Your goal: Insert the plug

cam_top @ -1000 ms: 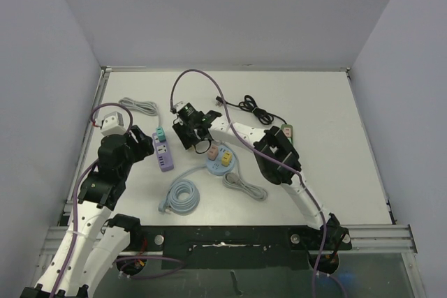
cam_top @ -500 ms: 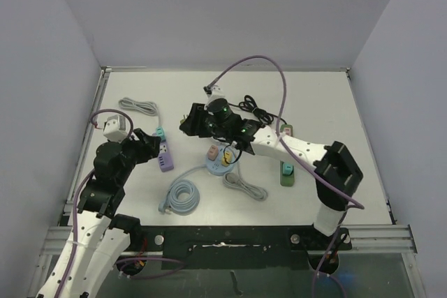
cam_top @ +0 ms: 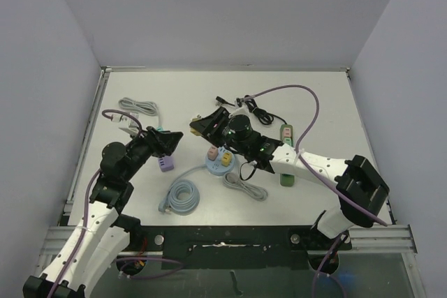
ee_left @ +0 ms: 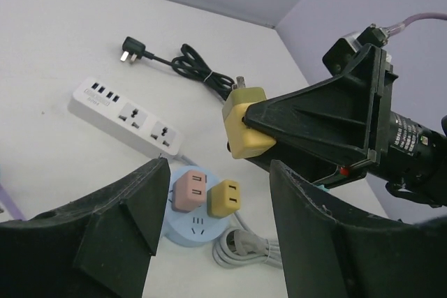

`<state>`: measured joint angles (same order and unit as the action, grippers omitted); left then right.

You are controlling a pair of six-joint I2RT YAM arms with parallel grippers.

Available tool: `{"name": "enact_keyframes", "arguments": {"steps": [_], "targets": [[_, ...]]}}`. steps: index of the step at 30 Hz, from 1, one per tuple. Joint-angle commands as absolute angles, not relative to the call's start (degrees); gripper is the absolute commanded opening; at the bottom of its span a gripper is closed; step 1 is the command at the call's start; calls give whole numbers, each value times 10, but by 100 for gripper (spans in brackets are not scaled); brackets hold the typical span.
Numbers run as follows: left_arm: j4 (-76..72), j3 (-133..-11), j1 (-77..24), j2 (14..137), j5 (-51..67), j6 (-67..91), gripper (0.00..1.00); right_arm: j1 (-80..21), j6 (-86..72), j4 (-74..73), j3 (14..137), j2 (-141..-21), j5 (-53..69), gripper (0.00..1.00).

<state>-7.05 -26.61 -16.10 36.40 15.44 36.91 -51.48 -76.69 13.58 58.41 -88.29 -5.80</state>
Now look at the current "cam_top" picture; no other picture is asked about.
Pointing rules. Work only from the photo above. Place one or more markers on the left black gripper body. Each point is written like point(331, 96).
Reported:
point(147, 148)

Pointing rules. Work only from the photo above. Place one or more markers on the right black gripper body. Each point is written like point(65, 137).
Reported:
point(216, 128)

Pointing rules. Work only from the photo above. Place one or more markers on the pink charger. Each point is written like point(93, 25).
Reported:
point(213, 153)
point(287, 132)

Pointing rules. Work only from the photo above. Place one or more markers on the yellow charger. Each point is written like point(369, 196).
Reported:
point(195, 132)
point(226, 158)

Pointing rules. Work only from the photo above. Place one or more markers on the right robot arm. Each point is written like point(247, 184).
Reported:
point(360, 189)

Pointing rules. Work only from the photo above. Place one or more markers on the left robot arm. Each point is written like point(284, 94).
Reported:
point(103, 231)

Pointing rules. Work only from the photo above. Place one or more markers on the white power strip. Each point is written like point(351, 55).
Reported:
point(196, 118)

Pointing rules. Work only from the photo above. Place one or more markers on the round blue power strip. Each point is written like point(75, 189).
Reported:
point(216, 168)

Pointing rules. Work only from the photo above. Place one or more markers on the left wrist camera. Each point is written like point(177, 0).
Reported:
point(129, 125)

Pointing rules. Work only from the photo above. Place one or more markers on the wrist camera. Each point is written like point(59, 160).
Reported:
point(129, 125)
point(242, 102)

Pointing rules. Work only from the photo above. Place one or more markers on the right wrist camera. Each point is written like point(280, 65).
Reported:
point(242, 102)

